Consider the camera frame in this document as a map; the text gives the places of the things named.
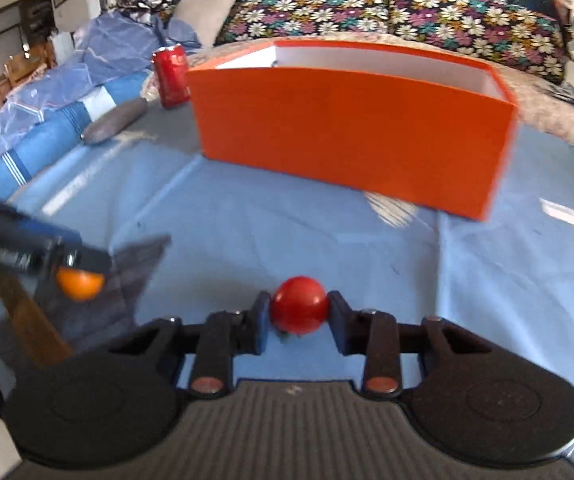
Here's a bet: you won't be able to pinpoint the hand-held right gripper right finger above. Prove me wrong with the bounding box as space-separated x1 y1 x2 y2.
328 290 500 397

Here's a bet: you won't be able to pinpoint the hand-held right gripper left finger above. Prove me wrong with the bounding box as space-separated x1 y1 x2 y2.
109 291 274 397

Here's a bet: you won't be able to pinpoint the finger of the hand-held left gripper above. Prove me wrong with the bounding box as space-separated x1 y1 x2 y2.
39 242 112 277

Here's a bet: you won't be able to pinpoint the small orange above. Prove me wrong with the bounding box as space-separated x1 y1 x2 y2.
56 269 105 302

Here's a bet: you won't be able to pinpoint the red cherry tomato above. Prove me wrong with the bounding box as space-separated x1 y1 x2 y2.
271 276 328 336

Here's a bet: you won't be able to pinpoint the orange cardboard box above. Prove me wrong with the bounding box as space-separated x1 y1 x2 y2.
186 37 520 222

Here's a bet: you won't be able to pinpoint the blue printed tablecloth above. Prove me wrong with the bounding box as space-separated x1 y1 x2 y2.
0 95 574 461

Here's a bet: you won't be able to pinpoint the blue striped bedding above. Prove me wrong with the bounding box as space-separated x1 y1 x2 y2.
0 10 202 196

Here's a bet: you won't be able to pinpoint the wooden chair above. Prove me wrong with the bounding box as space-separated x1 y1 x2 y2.
4 42 58 91

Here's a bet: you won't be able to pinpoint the red soda can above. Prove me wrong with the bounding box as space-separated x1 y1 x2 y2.
152 45 192 110

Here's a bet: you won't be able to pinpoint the floral cushion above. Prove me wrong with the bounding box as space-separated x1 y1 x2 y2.
214 0 392 46
389 0 568 86

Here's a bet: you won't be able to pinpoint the magazines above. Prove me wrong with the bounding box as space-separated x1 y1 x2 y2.
537 80 574 111

